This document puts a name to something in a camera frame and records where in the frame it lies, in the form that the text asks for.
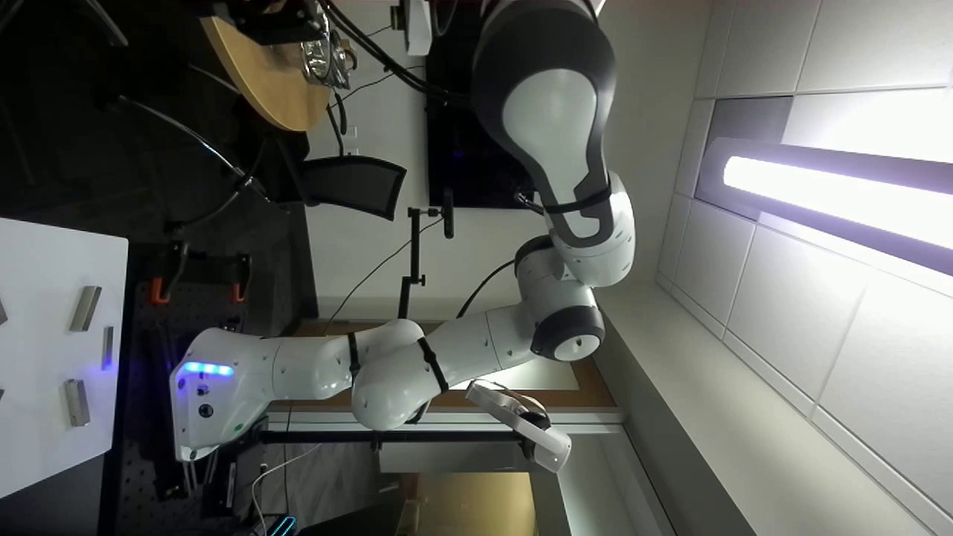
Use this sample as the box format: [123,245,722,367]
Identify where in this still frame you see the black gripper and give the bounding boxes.
[218,0,329,48]

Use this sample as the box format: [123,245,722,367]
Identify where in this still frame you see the black mesh office chair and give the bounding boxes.
[113,93,412,240]

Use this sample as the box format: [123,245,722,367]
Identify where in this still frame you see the round wooden table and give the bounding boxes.
[201,11,336,133]

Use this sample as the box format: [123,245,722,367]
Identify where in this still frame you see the black clamp stand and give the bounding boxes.
[397,203,445,313]

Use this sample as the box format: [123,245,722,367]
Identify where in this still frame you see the small grey metal block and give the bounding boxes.
[59,374,93,429]
[65,283,105,334]

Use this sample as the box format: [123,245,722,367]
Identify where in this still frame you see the white flat board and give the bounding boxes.
[0,213,132,501]

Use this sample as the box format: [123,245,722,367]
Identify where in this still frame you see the long ceiling light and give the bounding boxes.
[698,93,953,279]

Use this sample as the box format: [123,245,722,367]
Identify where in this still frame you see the shiny metal camera mount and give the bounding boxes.
[294,17,361,88]

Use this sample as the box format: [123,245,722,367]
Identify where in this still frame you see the black wall panel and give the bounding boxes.
[424,0,546,213]

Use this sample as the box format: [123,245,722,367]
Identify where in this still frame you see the black clamp orange handles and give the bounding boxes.
[147,237,254,309]

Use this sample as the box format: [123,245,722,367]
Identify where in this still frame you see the thin grey cable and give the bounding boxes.
[326,213,445,321]

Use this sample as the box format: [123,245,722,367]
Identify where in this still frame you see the black camera pole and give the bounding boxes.
[259,422,539,447]

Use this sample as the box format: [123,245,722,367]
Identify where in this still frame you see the white stereo camera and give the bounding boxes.
[461,379,579,477]

